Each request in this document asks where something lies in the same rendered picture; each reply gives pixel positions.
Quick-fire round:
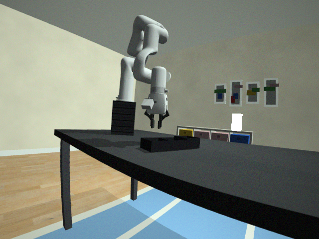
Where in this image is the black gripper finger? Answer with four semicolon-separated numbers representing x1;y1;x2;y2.
144;110;155;128
158;109;169;129

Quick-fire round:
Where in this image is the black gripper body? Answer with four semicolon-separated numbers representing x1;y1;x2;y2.
147;93;167;115

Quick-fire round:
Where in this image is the dark grey rack of bins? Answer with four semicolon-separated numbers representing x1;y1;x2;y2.
140;136;200;152

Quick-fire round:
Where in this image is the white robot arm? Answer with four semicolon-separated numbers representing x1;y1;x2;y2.
116;15;168;102

